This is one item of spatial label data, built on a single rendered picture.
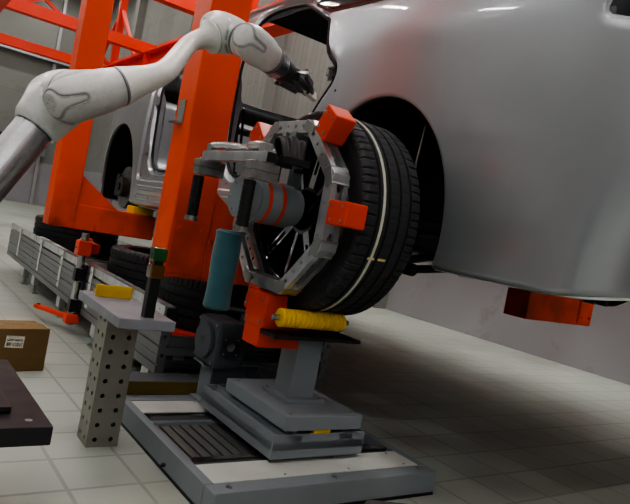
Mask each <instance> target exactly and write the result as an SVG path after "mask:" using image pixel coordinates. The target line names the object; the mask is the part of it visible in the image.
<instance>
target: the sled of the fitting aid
mask: <svg viewBox="0 0 630 504"><path fill-rule="evenodd" d="M225 388H226V382H222V385H220V384H204V385H203V390H202V395H201V401H200V405H201V406H202V407H204V408H205V409H206V410H207V411H209V412H210V413H211V414H212V415H214V416H215V417H216V418H217V419H219V420H220V421H221V422H222V423H224V424H225V425H226V426H227V427H229V428H230V429H231V430H232V431H234V432H235V433H236V434H238V435H239V436H240V437H241V438H243V439H244V440H245V441H246V442H248V443H249V444H250V445H251V446H253V447H254V448H255V449H256V450H258V451H259V452H260V453H261V454H263V455H264V456H265V457H266V458H268V459H269V460H277V459H291V458H305V457H319V456H333V455H348V454H361V450H362V445H363V440H364V435H365V431H363V430H362V429H336V430H311V431H286V432H285V431H283V430H282V429H280V428H279V427H277V426H276V425H275V424H273V423H272V422H270V421H269V420H267V419H266V418H265V417H263V416H262V415H260V414H259V413H257V412H256V411H254V410H253V409H252V408H250V407H249V406H247V405H246V404H244V403H243V402H242V401H240V400H239V399H237V398H236V397H234V396H233V395H231V394H230V393H229V392H227V391H226V390H225Z"/></svg>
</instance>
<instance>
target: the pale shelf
mask: <svg viewBox="0 0 630 504"><path fill-rule="evenodd" d="M78 299H80V300H81V301H82V302H84V303H85V304H86V305H88V306H89V307H90V308H92V309H93V310H94V311H96V312H97V313H98V314H100V315H101V316H102V317H104V318H105V319H106V320H108V321H109V322H110V323H112V324H113V325H114V326H116V327H117V328H119V329H135V330H150V331H166V332H174V331H175V326H176V322H174V321H173V320H171V319H169V318H168V317H166V316H164V315H162V314H161V313H159V312H157V311H156V310H155V313H154V320H143V319H142V318H140V315H141V311H142V306H143V303H142V302H140V301H138V300H137V299H135V298H133V297H131V299H121V298H110V297H100V296H95V292H94V291H85V290H80V291H79V295H78Z"/></svg>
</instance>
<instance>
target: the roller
mask: <svg viewBox="0 0 630 504"><path fill-rule="evenodd" d="M271 319H272V320H275V323H276V325H277V326H278V327H288V328H301V329H313V330H326V331H339V332H341V331H343V330H344V329H345V327H346V326H348V325H349V321H347V320H346V317H345V316H344V315H343V314H338V313H328V312H327V313H326V312H318V311H308V310H297V309H287V308H279V309H278V310H277V311H276V313H275V314H272V315H271Z"/></svg>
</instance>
